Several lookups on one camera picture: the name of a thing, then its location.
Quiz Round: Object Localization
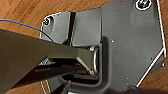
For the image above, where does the grey robot torso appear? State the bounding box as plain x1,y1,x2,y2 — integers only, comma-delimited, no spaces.
0,28,101,94

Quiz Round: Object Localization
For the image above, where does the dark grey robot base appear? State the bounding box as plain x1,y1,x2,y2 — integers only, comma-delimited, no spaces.
41,0,167,94

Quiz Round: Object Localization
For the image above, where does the thin blue cable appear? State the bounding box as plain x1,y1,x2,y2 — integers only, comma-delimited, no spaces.
0,19,52,42

